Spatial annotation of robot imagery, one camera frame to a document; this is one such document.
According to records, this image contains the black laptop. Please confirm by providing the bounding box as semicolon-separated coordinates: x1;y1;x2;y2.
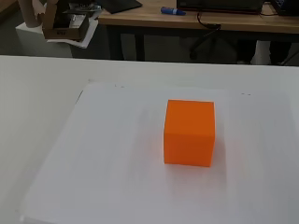
176;0;265;15

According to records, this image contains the white flat box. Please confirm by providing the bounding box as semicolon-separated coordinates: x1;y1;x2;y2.
18;81;299;224

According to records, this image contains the blue marker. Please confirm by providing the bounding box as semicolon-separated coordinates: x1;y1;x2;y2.
160;6;187;17

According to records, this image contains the brown cardboard box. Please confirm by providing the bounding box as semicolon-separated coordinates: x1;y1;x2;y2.
41;0;92;41

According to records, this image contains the black flat folder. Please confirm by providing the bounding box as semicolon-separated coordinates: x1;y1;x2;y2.
98;0;143;15

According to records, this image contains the white storage box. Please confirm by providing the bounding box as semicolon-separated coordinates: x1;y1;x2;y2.
15;10;102;59

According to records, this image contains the cardboard tube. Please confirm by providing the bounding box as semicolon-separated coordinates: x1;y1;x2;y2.
18;0;44;28

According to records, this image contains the orange cube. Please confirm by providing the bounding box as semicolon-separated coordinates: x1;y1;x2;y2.
163;99;217;168

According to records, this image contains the wooden desk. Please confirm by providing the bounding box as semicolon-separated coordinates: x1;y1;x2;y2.
97;0;299;62

